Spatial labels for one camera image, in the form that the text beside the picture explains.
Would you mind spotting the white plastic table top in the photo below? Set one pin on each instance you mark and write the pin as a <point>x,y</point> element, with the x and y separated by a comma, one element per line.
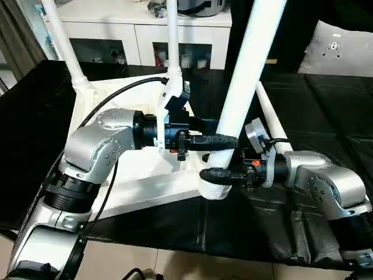
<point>145,186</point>

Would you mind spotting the white plastic table leg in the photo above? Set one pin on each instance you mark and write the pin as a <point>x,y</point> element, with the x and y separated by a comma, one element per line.
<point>250,73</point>
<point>272,116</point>
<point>64,43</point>
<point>172,38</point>

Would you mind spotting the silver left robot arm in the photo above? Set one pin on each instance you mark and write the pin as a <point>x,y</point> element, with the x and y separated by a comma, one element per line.
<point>87,151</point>

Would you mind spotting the red bottle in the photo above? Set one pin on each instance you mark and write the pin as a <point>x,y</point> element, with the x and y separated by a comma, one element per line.
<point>159,56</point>

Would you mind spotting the dark helmet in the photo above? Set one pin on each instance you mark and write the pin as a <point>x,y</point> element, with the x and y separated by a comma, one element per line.
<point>201,7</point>

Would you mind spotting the white cabinet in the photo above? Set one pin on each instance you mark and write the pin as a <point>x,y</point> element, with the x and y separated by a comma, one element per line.
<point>116,26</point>

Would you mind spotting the brown rounded robot part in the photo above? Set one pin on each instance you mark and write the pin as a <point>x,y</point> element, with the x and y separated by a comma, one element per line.
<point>145,274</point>

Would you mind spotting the black bundle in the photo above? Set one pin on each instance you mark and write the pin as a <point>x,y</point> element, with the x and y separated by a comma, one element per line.
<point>157,6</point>

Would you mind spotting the black cabinet gold label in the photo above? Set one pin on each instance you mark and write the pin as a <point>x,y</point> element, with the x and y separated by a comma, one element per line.
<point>297,29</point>

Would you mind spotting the light blue hanging strip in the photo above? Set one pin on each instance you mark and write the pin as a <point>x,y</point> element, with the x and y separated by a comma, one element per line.
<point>49,38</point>

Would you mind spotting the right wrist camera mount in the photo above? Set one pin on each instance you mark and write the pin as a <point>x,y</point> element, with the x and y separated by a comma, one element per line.
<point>259,134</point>

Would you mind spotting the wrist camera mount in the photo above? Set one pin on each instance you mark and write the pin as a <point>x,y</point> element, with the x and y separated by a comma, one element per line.
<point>166,96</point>
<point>259,134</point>

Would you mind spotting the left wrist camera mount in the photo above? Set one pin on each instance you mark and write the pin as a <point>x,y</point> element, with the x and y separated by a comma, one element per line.
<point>166,96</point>

